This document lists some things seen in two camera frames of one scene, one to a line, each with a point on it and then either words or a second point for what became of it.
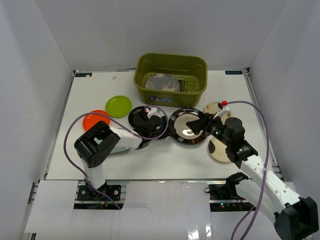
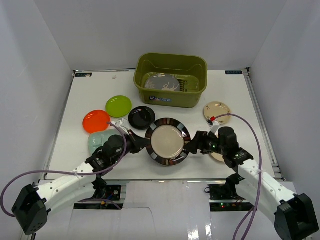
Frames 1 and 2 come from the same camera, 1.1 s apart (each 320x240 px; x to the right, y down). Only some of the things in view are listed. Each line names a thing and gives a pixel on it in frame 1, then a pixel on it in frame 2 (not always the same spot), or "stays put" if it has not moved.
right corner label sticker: x=233 y=72 stays put
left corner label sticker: x=83 y=74 stays put
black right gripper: x=196 y=126 → x=199 y=142
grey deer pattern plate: x=163 y=82 stays put
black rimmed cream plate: x=179 y=130 → x=167 y=137
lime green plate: x=118 y=106 stays put
